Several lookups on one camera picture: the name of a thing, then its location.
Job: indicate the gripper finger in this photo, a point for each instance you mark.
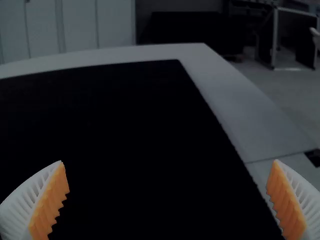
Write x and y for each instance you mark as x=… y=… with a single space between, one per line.
x=297 y=200
x=22 y=205

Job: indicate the black mat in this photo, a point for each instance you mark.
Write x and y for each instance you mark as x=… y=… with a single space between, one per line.
x=125 y=140

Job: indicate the grey cupboard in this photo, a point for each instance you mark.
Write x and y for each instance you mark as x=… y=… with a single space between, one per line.
x=112 y=22
x=40 y=27

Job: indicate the black crate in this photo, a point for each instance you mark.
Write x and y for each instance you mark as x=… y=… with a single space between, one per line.
x=190 y=30

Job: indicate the grey metal frame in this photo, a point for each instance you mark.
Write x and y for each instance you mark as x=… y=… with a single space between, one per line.
x=275 y=37

